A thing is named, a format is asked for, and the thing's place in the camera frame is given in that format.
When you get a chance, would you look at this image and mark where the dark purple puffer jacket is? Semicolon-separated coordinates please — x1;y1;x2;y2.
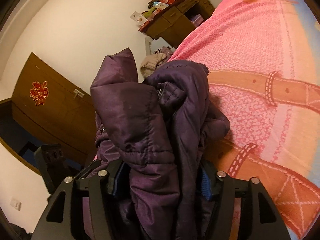
91;49;230;239

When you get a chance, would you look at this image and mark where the beige clothes pile on floor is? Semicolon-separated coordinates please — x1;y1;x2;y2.
140;47;173;79

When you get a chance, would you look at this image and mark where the brown wooden wardrobe door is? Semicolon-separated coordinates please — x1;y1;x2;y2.
11;53;97;166

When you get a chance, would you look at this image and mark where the pink and blue patterned blanket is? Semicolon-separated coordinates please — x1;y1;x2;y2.
168;0;319;239

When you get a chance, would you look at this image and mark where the dark wooden desk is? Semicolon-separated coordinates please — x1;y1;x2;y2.
139;0;215;48

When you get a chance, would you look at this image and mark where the white wall socket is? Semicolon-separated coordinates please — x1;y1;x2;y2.
10;198;22;211

